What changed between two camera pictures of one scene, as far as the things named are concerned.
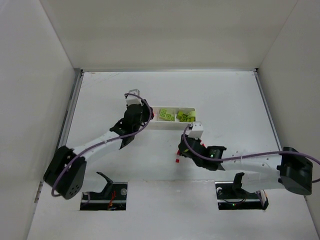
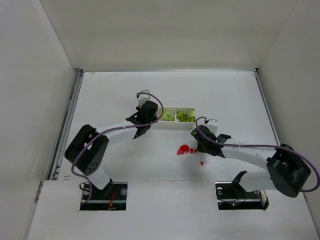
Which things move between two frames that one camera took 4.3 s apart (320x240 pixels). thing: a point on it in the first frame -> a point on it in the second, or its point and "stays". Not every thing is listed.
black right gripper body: (186, 149) -> (200, 135)
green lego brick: (169, 117) stays
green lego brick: (179, 114) stays
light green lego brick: (192, 113) stays
